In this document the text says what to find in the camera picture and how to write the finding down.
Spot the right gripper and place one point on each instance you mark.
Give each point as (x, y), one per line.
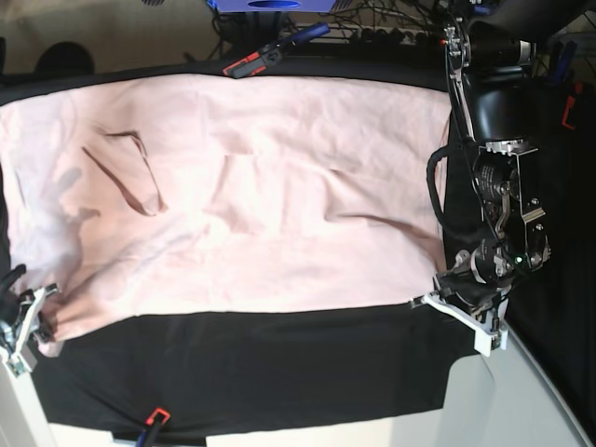
(21, 321)

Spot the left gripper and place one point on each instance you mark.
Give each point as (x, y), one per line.
(475, 293)

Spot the pink T-shirt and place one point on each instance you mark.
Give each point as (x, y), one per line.
(194, 193)

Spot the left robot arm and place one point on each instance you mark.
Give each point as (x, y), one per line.
(518, 187)

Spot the red black bottom clamp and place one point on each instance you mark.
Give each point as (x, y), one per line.
(153, 425)

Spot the red black clamp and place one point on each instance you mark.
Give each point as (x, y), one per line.
(272, 54)
(153, 425)
(561, 76)

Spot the black table cloth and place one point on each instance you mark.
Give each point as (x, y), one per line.
(111, 379)

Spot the red black right clamp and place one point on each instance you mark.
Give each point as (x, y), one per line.
(561, 76)

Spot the black power strip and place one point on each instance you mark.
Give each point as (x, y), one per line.
(380, 35)

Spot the red black top clamp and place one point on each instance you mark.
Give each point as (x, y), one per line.
(272, 54)

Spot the blue box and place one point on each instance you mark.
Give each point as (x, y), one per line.
(236, 6)

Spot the white table frame left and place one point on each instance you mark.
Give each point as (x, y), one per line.
(24, 423)

